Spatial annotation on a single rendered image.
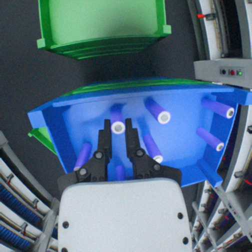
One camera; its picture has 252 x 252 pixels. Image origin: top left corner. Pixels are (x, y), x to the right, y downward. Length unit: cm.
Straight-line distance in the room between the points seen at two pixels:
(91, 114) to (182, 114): 17
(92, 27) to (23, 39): 47
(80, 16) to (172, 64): 46
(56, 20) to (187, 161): 50
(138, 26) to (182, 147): 33
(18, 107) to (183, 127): 80
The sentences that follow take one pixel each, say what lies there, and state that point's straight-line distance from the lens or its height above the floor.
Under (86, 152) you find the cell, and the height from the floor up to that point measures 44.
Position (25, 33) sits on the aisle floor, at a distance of 77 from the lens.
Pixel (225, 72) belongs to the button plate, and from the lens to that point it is 57.
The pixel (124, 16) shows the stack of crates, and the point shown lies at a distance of 38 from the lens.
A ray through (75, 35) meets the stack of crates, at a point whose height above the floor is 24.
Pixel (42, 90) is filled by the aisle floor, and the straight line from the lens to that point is 71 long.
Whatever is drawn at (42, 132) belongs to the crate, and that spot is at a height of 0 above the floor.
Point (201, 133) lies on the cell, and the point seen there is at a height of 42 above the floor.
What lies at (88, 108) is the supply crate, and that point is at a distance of 20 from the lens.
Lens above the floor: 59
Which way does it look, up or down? 65 degrees down
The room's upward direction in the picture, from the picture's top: 167 degrees clockwise
